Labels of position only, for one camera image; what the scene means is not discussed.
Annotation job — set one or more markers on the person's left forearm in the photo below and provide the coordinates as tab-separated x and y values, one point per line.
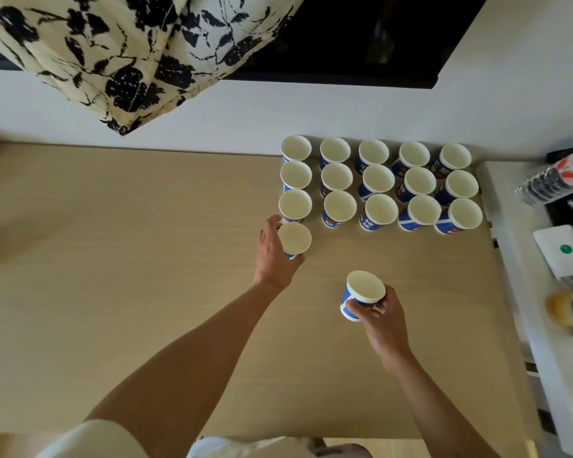
186	372

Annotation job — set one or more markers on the blue white paper cup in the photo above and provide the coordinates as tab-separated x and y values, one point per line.
363	288
294	238

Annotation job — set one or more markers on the person's left hand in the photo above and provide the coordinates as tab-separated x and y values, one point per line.
270	262

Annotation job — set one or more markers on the white cabinet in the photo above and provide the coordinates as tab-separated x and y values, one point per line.
520	262

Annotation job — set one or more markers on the yellow juice bottle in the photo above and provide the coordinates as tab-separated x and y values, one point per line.
561	307

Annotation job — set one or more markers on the person's right hand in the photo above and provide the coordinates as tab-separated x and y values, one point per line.
387	333

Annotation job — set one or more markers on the cream floral cloth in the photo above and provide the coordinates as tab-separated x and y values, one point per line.
100	42

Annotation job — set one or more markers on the person's right forearm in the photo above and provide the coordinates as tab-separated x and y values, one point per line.
434	410

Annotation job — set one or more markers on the white device with green dot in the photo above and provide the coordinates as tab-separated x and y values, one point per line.
563	250

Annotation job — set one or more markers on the grid of paper cups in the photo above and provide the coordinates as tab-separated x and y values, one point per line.
339	205

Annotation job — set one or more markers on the black remote control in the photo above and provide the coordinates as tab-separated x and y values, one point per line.
556	156

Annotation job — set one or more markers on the black television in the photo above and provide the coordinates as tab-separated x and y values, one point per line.
363	33

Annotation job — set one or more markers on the person's white shirt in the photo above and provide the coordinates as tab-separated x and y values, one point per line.
100	443

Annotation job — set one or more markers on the clear water bottle red label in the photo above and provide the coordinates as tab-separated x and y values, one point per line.
554	178

